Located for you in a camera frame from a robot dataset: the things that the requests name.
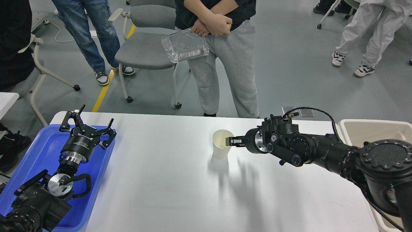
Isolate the metal floor plate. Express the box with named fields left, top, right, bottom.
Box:
left=299, top=109, right=315, bottom=117
left=282, top=106, right=295, bottom=115

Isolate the person in black at left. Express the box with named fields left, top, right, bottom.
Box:
left=0, top=0, right=35, bottom=172

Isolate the person in blue jeans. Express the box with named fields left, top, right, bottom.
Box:
left=52, top=0, right=120, bottom=86

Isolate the grey office chair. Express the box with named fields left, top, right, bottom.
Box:
left=108, top=0, right=182, bottom=110

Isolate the person's left hand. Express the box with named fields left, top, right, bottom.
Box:
left=203, top=13, right=232, bottom=36

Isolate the beige plastic bin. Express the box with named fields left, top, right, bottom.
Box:
left=338, top=119, right=412, bottom=232

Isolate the person in white trousers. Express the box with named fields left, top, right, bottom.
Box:
left=332, top=0, right=412, bottom=78

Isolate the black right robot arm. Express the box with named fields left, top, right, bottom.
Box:
left=225, top=108, right=412, bottom=232

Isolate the clear plastic container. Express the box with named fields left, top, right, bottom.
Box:
left=161, top=28, right=210, bottom=63

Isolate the white paper cup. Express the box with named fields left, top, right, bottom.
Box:
left=212, top=130, right=234, bottom=160

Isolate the metal floor plate left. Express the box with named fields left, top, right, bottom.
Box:
left=282, top=106, right=295, bottom=115

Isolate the chair at top right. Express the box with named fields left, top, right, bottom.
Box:
left=317, top=0, right=361, bottom=29

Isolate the metal floor plate right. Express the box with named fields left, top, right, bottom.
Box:
left=299, top=109, right=315, bottom=117

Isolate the white side table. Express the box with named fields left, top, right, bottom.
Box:
left=0, top=92, right=19, bottom=119

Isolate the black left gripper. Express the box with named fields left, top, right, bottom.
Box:
left=59, top=105, right=117, bottom=164

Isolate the person in grey trousers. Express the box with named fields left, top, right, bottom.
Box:
left=175, top=0, right=260, bottom=118

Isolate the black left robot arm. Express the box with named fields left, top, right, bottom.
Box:
left=1, top=110, right=117, bottom=232

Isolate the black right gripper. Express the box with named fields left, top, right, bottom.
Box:
left=225, top=128, right=263, bottom=154

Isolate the person's right hand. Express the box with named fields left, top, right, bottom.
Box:
left=189, top=19, right=210, bottom=38

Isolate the white floor cable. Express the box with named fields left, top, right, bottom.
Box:
left=43, top=19, right=76, bottom=43

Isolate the white chair at left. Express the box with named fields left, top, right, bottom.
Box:
left=18, top=34, right=81, bottom=126

